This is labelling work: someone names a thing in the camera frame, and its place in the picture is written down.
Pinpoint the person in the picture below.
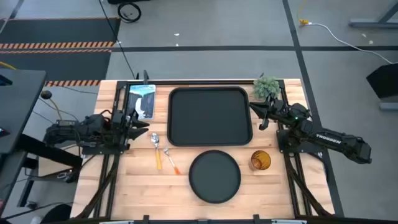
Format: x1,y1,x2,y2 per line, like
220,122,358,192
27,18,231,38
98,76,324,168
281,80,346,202
29,203,73,224

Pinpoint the amber glass cup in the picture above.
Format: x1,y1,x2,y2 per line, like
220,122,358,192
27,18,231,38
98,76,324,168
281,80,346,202
250,150,272,171

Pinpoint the black angular box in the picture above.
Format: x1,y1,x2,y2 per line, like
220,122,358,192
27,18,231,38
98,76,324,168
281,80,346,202
366,63,398,99

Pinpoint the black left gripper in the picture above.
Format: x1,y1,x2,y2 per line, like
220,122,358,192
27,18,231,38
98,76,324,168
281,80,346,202
123,107,150,146

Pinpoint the black hazard-striped floor mat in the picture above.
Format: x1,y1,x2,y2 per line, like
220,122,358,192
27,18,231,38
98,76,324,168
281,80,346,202
0,17,122,88

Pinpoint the spoon with yellow handle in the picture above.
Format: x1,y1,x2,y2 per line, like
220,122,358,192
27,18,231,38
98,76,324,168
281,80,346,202
150,133,163,170

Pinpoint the coiled black cable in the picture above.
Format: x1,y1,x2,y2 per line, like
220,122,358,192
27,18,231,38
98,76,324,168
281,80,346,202
117,1,142,24

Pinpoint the green artificial plant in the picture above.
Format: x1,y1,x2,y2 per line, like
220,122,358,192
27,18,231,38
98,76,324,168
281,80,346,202
252,74,281,101

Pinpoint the white floor cable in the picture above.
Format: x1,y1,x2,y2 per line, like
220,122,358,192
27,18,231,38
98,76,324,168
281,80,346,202
307,22,396,65

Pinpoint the black round plate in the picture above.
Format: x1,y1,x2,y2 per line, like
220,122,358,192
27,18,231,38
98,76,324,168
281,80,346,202
188,149,242,205

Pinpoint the fork with orange handle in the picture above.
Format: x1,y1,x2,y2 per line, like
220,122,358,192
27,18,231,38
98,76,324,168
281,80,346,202
163,147,182,175

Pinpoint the grey table foot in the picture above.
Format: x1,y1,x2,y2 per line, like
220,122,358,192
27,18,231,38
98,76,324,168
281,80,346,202
379,101,398,111

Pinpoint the black aluminium table frame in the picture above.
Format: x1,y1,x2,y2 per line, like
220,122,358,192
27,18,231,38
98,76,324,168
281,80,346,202
74,79,337,224

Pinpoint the black rectangular tray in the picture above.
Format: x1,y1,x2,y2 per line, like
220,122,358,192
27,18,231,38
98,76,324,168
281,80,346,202
167,86,254,147

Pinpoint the grey table leg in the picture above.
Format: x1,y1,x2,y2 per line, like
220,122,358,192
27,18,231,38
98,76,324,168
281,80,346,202
348,0,398,29

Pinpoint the yellow cable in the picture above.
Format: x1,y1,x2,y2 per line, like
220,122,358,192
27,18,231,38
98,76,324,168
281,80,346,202
296,0,310,26
0,60,63,121

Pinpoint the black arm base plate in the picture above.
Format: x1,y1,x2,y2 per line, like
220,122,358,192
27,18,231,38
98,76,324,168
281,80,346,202
276,129,324,154
80,143,126,156

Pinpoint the silver carabiner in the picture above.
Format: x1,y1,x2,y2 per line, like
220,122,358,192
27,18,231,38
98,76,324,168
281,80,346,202
57,170,74,182

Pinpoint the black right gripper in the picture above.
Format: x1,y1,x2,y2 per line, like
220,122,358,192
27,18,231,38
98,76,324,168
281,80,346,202
249,96,289,131

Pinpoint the black mount post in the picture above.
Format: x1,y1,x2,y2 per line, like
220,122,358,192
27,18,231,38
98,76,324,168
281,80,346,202
135,69,150,81

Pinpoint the blue and white packet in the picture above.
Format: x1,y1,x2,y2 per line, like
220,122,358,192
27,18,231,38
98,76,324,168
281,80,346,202
126,83,157,121

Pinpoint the long black floor cable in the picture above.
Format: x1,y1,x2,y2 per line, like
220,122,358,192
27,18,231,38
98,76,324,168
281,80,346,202
98,0,138,80

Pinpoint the black desk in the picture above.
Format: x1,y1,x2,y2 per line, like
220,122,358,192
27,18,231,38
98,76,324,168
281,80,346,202
0,68,83,218

